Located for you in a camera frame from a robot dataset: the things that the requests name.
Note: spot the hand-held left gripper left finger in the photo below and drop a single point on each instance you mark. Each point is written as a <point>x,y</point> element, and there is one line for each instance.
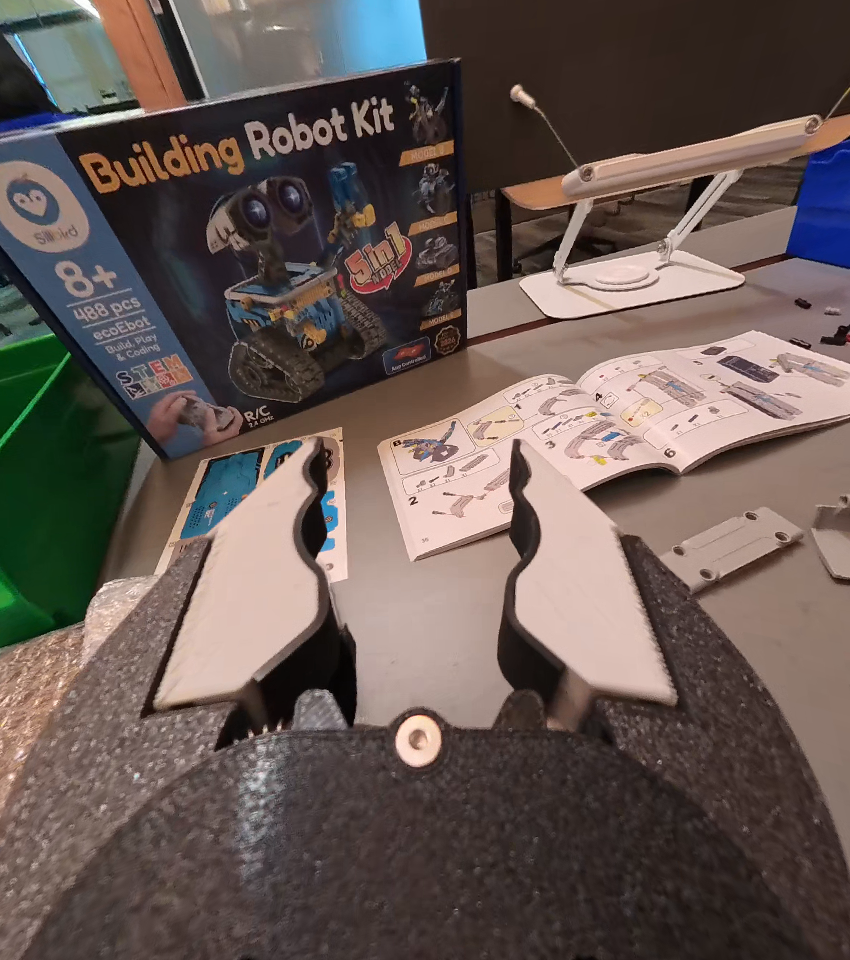
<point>245,592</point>

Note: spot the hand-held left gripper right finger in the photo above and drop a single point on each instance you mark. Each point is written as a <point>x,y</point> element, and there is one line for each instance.
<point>582,600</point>

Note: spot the white instruction booklet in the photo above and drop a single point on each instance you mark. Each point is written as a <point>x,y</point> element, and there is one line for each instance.
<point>694,390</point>

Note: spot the grey desk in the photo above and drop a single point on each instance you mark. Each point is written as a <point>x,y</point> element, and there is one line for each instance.
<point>769,675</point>

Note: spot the blue sticker sheet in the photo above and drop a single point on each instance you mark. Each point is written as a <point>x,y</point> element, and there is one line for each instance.
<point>230,487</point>

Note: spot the grey toy plate with holes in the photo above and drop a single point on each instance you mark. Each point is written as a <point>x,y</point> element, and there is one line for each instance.
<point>732,547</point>

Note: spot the green plastic bin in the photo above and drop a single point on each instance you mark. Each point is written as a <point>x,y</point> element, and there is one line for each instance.
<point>35,487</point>

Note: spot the flat bubble wrap packet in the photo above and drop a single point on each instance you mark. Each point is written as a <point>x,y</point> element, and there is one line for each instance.
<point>5,750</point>

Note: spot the dark blue toy box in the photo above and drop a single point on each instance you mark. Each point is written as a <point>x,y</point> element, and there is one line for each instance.
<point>170,225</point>

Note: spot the black partition panel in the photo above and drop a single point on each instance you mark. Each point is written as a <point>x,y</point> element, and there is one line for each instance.
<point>619,75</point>

